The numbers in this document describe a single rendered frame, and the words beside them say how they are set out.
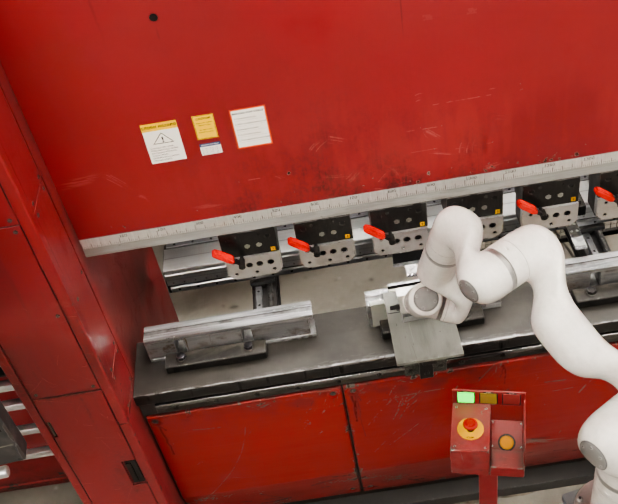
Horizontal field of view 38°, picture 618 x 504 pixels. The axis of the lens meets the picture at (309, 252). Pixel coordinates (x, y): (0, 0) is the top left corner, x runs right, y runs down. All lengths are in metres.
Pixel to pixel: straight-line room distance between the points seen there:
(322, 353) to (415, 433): 0.47
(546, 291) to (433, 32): 0.63
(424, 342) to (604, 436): 0.80
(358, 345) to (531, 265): 0.91
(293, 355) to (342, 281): 1.43
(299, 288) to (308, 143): 1.92
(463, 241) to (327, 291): 2.19
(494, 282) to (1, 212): 1.06
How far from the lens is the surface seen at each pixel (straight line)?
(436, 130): 2.21
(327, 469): 3.03
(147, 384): 2.69
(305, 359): 2.63
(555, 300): 1.83
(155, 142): 2.17
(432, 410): 2.84
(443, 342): 2.46
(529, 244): 1.85
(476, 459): 2.55
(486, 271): 1.80
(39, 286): 2.22
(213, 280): 2.86
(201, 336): 2.65
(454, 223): 1.91
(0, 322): 2.33
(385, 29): 2.04
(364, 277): 4.04
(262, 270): 2.44
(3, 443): 2.14
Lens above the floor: 2.89
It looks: 44 degrees down
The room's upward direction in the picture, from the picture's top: 11 degrees counter-clockwise
